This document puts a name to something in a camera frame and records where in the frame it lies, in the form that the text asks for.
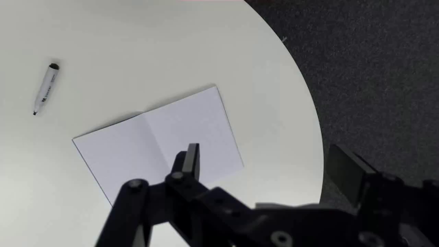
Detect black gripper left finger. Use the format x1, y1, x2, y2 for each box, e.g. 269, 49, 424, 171
94, 143, 252, 247

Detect white marker with black cap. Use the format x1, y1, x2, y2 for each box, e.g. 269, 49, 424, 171
31, 62, 61, 117

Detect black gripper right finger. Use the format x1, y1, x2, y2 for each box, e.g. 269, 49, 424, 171
319, 143, 439, 247

